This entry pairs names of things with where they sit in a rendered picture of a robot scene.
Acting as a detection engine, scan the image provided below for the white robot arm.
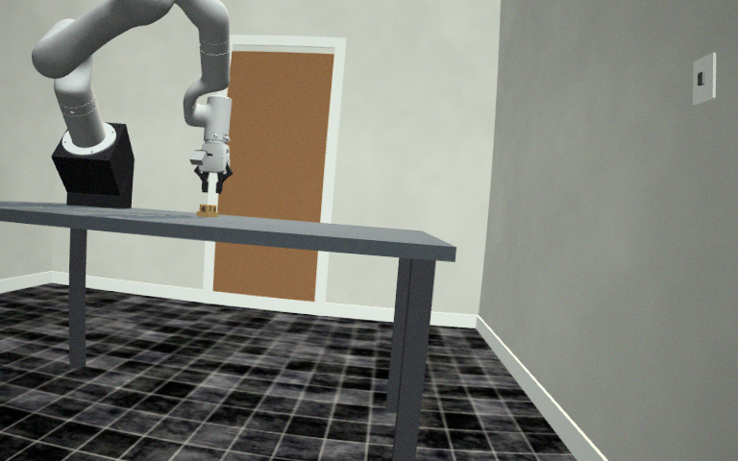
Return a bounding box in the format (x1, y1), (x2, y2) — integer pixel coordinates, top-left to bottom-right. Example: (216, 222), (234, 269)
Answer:
(32, 0), (232, 157)

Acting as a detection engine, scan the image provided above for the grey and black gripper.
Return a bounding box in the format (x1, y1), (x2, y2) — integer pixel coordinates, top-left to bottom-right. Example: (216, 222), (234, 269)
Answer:
(194, 141), (233, 194)

